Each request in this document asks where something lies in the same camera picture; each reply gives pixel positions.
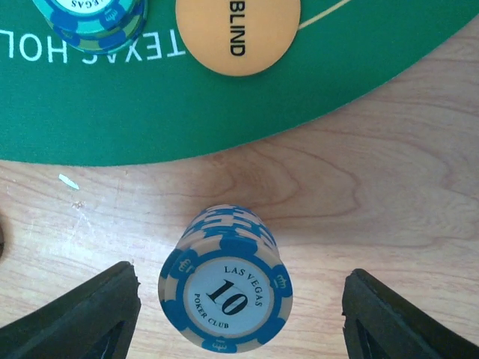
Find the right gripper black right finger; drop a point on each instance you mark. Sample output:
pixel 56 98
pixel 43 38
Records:
pixel 379 323

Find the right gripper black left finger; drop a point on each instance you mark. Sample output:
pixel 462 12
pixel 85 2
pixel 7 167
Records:
pixel 97 319

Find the blue white poker chip stack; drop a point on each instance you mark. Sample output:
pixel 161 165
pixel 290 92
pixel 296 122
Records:
pixel 224 286

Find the teal blue chips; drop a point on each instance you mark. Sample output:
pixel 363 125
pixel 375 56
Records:
pixel 95 27

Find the round green poker mat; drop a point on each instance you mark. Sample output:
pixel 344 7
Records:
pixel 153 102

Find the orange big blind button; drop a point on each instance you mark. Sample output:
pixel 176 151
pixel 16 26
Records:
pixel 237 38

